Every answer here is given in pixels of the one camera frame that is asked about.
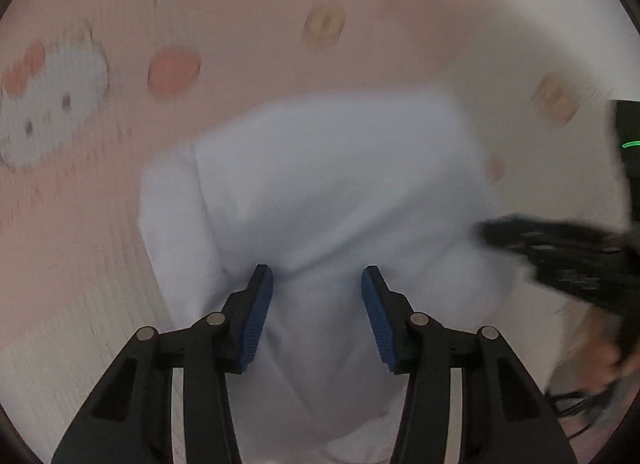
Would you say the white shirt with navy trim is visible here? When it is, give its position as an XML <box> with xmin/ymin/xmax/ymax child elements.
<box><xmin>137</xmin><ymin>91</ymin><xmax>526</xmax><ymax>462</ymax></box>

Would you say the person's right hand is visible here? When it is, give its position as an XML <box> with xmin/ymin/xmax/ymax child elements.
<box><xmin>570</xmin><ymin>311</ymin><xmax>633</xmax><ymax>395</ymax></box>

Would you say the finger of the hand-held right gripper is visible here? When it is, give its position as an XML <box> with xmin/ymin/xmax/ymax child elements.
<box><xmin>477</xmin><ymin>213</ymin><xmax>621</xmax><ymax>269</ymax></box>

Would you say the pink cat print blanket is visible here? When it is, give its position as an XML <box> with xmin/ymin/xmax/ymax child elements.
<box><xmin>0</xmin><ymin>0</ymin><xmax>640</xmax><ymax>464</ymax></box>

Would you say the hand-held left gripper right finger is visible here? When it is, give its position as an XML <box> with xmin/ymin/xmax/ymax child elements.
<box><xmin>361</xmin><ymin>265</ymin><xmax>576</xmax><ymax>464</ymax></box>

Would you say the black cable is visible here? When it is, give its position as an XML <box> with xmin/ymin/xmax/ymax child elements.
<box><xmin>545</xmin><ymin>379</ymin><xmax>621</xmax><ymax>440</ymax></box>

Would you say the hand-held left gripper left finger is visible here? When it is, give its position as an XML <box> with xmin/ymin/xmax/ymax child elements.
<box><xmin>51</xmin><ymin>264</ymin><xmax>275</xmax><ymax>464</ymax></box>

